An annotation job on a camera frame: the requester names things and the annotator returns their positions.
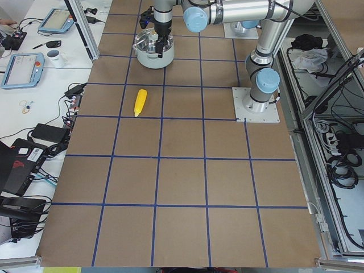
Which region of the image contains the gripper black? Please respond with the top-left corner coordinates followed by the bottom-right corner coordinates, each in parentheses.
top-left (154, 20), bottom-right (172, 58)

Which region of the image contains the glass pot lid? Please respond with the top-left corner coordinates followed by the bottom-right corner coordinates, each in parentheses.
top-left (133, 28), bottom-right (173, 54)

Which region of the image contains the yellow corn cob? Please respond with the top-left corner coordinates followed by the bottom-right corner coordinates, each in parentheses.
top-left (134, 89), bottom-right (147, 117)

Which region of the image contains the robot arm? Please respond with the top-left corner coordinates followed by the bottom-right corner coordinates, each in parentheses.
top-left (153, 0), bottom-right (181, 58)
top-left (180, 1), bottom-right (313, 113)

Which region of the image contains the white electric pot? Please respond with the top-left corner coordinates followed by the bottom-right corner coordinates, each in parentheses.
top-left (133, 41), bottom-right (175, 69)

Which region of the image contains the white mug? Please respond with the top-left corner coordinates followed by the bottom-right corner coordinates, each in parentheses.
top-left (47, 49), bottom-right (68, 68)

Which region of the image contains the far teach pendant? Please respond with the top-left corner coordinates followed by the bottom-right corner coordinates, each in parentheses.
top-left (38, 8), bottom-right (74, 34)

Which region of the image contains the teach pendant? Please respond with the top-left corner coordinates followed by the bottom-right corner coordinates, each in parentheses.
top-left (1, 53), bottom-right (45, 89)
top-left (38, 8), bottom-right (74, 34)

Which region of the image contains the brown grid table mat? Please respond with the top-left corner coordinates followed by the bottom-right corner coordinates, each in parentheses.
top-left (37, 1), bottom-right (320, 268)

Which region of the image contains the black power brick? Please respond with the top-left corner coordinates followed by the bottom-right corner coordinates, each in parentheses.
top-left (31, 123), bottom-right (69, 143)

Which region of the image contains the near teach pendant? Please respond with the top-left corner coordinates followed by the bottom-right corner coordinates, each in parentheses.
top-left (1, 53), bottom-right (45, 89)

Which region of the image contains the black laptop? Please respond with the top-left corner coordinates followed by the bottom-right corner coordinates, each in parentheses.
top-left (1, 138), bottom-right (47, 196)

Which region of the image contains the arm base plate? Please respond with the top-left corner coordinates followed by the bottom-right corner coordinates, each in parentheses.
top-left (232, 87), bottom-right (280, 123)
top-left (224, 20), bottom-right (259, 40)

